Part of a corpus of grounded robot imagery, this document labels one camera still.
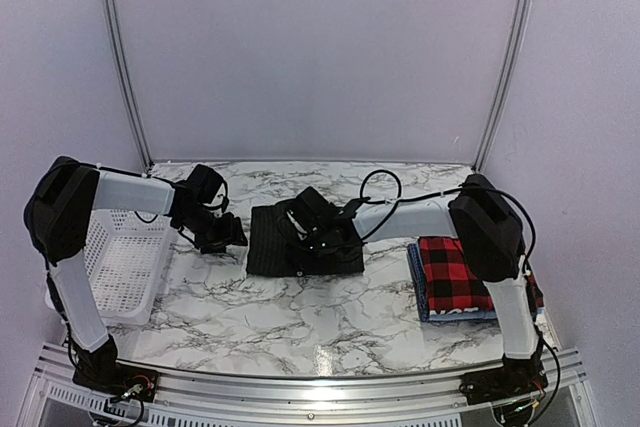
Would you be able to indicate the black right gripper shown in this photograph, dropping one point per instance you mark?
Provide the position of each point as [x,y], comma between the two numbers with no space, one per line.
[318,261]

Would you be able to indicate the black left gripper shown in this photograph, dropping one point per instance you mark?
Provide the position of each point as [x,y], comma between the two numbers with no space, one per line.
[230,235]

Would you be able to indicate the black pinstriped long sleeve shirt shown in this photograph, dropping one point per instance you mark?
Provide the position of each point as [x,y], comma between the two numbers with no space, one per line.
[272,255]

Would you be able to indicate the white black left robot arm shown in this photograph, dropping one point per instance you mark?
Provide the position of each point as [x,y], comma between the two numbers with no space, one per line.
[57,217]

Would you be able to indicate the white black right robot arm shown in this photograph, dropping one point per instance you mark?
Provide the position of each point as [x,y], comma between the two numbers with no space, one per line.
[487,223]

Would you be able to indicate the blue checked folded shirt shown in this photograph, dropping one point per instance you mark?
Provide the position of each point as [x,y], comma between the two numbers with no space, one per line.
[416,269]

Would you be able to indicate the white plastic laundry basket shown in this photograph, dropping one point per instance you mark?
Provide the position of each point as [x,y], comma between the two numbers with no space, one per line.
[125,254]

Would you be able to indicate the red black plaid shirt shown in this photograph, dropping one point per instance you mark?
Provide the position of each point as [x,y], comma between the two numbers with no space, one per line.
[450,282]

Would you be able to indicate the light blue folded shirt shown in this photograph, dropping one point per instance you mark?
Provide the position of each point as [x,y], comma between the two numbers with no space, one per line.
[470,314]

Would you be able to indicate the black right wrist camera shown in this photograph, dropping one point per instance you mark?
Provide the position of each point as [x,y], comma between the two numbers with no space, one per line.
[311,213]

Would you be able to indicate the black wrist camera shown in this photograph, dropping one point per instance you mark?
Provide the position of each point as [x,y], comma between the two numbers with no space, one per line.
[311,213]
[209,188]

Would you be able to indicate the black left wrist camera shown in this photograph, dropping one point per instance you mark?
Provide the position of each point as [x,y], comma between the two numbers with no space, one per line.
[209,188]

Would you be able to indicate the aluminium front frame rail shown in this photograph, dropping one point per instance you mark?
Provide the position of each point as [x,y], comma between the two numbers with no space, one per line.
[191,398]

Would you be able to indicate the left aluminium corner post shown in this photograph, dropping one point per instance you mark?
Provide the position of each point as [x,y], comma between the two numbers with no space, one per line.
[126,84]

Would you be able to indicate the aluminium corner post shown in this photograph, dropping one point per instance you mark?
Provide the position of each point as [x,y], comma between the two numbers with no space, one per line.
[126,84]
[513,48]

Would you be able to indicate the right aluminium corner post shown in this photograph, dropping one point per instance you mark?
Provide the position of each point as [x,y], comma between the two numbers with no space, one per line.
[513,48]

